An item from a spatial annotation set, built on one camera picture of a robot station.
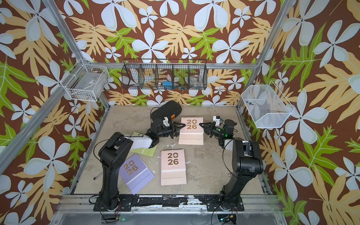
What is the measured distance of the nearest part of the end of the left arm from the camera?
0.77 m

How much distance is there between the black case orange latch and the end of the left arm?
8.5 inches

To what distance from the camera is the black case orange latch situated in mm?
1080

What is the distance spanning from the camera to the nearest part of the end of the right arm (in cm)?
77

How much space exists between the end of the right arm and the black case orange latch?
29cm
